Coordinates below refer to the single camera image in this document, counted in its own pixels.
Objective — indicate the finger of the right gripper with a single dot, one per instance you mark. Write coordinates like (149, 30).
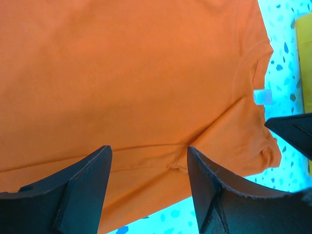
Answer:
(296, 130)

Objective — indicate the yellow plastic bin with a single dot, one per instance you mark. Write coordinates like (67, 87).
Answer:
(303, 26)

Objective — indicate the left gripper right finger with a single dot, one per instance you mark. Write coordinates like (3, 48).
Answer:
(226, 203)

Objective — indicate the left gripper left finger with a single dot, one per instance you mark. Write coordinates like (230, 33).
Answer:
(69, 201)

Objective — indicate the orange t shirt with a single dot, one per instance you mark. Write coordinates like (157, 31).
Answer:
(147, 77)

